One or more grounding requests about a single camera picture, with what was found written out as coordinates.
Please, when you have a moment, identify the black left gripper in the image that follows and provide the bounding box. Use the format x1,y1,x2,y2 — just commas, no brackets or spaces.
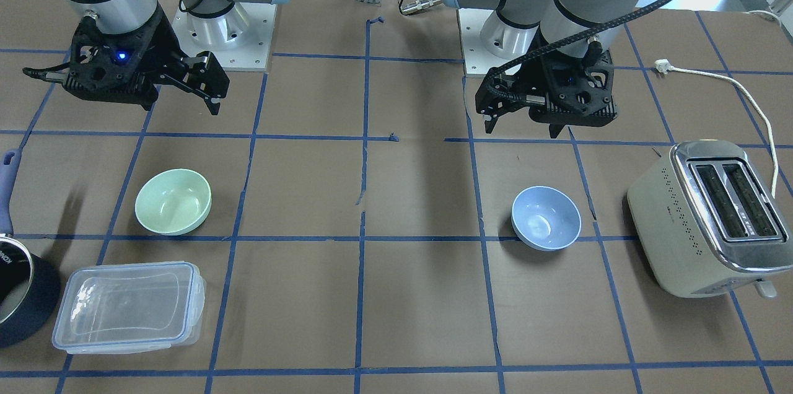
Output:
474,41,618,138

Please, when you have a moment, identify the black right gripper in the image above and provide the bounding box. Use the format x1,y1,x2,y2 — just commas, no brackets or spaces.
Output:
23,5,230,116

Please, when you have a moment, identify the green bowl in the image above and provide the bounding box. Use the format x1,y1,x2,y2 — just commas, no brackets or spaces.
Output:
134,169,212,235

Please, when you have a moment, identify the blue bowl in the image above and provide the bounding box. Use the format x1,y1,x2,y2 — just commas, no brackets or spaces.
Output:
510,186,582,251

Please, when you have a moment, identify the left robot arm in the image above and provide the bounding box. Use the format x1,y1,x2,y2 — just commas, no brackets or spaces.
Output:
442,0,658,138

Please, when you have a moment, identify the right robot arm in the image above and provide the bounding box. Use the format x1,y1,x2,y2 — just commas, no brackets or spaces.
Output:
23,0,289,115

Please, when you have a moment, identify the clear plastic food container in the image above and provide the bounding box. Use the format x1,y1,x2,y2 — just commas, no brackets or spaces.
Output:
51,261,206,355

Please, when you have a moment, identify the cream toaster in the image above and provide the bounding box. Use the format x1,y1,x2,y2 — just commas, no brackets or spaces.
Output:
627,139,792,299

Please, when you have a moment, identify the dark blue saucepan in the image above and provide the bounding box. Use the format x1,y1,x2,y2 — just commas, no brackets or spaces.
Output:
1,149,61,348

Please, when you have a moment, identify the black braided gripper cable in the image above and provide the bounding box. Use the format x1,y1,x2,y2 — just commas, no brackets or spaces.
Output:
485,0,696,111

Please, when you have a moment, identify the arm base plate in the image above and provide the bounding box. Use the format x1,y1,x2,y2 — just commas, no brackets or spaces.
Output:
171,2,279,72
458,8,521,78

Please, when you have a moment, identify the white toaster power cord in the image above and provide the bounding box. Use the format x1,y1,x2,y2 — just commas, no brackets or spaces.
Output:
655,59,780,199

